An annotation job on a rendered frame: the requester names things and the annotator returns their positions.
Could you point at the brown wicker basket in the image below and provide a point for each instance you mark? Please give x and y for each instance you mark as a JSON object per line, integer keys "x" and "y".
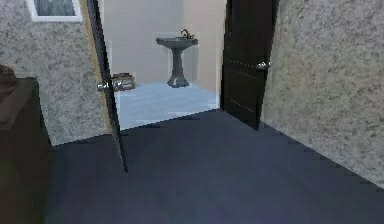
{"x": 124, "y": 82}

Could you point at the dark brown room door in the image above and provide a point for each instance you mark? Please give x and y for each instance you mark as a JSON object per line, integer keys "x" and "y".
{"x": 246, "y": 56}
{"x": 106, "y": 76}

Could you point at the brass sink tap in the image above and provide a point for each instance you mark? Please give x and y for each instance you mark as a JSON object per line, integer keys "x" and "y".
{"x": 186, "y": 33}

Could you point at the silver door knob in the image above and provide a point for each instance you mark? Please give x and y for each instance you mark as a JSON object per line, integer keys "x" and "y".
{"x": 107, "y": 86}
{"x": 262, "y": 65}

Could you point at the dark brown cabinet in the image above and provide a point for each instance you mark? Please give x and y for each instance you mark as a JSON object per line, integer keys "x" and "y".
{"x": 20, "y": 150}

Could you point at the grey pedestal sink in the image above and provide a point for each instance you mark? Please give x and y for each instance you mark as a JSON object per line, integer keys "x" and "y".
{"x": 177, "y": 53}

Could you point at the white framed wall picture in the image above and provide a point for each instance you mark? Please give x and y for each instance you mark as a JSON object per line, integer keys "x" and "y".
{"x": 55, "y": 10}

